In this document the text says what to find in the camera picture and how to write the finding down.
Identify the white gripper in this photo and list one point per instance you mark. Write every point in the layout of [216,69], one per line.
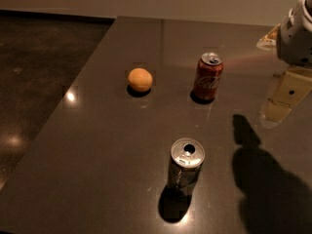
[294,42]

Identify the dark redbull can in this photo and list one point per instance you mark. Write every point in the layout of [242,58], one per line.
[186,159]

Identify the red cola can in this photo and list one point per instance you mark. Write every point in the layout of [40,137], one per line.
[207,78]

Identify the orange fruit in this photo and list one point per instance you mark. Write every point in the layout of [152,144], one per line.
[140,80]

